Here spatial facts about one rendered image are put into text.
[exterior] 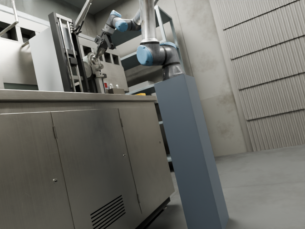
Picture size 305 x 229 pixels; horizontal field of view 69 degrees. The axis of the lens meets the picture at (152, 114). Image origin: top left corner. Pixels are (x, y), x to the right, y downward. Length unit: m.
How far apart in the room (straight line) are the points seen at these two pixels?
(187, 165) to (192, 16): 2.92
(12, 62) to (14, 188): 1.05
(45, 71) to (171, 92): 0.86
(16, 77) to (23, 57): 0.18
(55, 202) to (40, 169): 0.15
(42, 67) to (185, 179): 1.17
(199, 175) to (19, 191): 0.86
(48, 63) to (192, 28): 2.64
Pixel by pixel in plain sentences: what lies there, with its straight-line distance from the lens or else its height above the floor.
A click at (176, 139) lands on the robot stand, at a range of 1.32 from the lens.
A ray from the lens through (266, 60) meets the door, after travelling 3.47.
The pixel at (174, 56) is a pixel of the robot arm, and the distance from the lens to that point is 1.40.
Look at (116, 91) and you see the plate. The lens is 1.87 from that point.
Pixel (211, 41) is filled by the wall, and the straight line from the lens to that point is 3.69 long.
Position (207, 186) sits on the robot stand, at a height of 0.26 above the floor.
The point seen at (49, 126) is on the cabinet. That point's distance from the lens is 1.06.
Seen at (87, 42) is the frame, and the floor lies 1.62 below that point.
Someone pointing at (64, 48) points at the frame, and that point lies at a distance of 1.50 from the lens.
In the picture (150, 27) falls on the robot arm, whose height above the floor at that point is 1.20.
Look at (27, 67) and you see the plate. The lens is 1.86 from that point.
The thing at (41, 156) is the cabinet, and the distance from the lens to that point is 1.02.
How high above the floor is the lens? 0.64
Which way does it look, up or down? 3 degrees up
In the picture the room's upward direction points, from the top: 13 degrees counter-clockwise
